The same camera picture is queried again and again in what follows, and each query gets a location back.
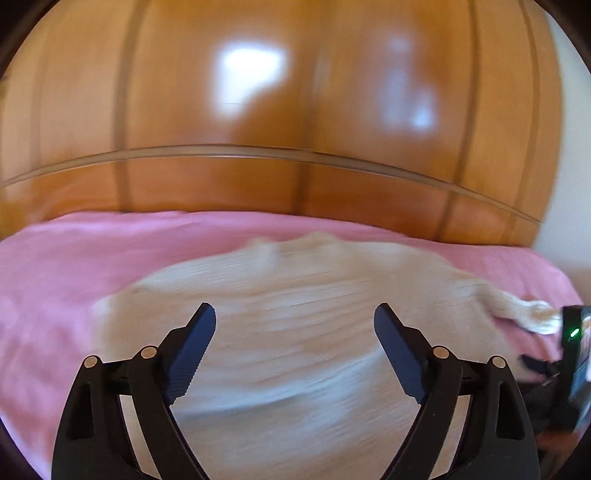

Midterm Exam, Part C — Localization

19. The pink blanket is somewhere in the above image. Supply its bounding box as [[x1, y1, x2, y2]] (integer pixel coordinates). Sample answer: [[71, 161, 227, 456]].
[[0, 210, 585, 480]]

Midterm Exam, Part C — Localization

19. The cream knit sweater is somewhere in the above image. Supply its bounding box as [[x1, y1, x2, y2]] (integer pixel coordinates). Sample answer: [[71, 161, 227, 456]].
[[95, 231, 561, 480]]

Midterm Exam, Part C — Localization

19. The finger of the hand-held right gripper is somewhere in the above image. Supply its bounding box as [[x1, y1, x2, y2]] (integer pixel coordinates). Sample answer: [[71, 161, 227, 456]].
[[522, 354, 561, 386]]

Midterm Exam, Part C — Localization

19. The wooden headboard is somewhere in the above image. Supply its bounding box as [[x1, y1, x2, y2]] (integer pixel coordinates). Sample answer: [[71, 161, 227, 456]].
[[0, 0, 566, 245]]

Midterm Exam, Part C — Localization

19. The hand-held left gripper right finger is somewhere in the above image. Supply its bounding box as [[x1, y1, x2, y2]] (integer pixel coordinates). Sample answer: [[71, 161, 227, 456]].
[[374, 302, 541, 480]]

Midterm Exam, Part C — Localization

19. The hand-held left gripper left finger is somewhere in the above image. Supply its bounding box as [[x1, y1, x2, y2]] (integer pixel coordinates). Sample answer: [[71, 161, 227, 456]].
[[51, 302, 218, 480]]

